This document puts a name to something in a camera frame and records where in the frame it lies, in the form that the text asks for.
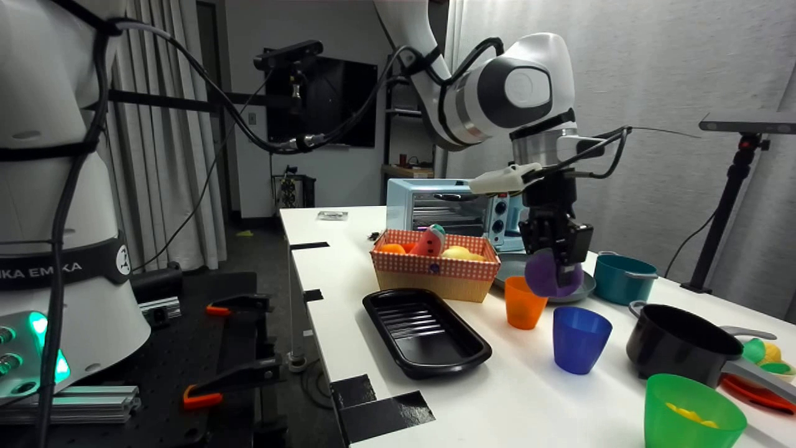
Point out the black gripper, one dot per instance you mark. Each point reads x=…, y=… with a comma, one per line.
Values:
x=549, y=202

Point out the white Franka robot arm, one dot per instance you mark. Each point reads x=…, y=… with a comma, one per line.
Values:
x=50, y=124

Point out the grey-teal plate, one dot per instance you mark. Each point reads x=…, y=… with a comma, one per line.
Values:
x=508, y=269

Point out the teal toy pot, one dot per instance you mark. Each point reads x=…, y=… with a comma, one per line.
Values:
x=621, y=282

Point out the black toy pot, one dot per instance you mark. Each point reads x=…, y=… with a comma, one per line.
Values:
x=672, y=350

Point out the black plastic plate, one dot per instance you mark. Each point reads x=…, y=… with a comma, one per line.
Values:
x=426, y=331

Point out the orange plastic cup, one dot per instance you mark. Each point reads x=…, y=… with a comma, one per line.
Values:
x=523, y=306

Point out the blue plastic cup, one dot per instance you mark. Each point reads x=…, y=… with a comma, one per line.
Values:
x=580, y=340

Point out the red toy fruit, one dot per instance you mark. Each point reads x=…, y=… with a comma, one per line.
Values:
x=426, y=243

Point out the light blue toy oven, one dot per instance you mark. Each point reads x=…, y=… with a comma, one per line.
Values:
x=424, y=208

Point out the orange checkered basket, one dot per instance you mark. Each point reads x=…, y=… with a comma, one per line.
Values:
x=414, y=277

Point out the orange toy fruit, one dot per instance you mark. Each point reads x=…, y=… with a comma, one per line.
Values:
x=389, y=246

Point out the black tripod stand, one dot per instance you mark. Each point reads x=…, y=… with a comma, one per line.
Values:
x=730, y=189

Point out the green plastic cup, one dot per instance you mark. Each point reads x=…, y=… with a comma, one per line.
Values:
x=662, y=424

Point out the yellow toy piece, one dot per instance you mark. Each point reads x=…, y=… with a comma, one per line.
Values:
x=691, y=413

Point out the grey toy utensil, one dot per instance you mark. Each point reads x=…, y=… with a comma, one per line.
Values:
x=749, y=331

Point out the white curtain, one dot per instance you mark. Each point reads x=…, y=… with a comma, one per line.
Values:
x=662, y=66

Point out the green yellow toy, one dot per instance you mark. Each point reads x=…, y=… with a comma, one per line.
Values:
x=759, y=352

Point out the small white label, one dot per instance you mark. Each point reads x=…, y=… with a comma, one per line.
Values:
x=332, y=215

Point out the red toy utensil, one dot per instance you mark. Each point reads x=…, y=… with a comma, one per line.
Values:
x=749, y=393

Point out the tiny black tape square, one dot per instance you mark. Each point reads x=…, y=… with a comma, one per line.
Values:
x=310, y=295

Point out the black floor device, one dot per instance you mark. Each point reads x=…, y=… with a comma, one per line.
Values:
x=293, y=189

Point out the black monitor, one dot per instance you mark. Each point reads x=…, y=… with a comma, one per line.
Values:
x=332, y=101

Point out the grey curtain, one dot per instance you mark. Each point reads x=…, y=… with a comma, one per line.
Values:
x=165, y=164

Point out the black horizontal pole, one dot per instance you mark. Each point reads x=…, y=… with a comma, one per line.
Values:
x=165, y=98

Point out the aluminium extrusion bar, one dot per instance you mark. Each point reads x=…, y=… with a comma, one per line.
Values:
x=82, y=403

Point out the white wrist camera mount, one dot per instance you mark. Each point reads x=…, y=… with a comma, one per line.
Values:
x=504, y=178

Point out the dark wall shelf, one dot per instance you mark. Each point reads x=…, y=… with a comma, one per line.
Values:
x=405, y=112

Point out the black camera bar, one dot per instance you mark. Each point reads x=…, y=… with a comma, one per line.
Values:
x=746, y=123

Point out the black camera on pole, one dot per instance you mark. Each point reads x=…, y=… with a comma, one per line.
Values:
x=288, y=53

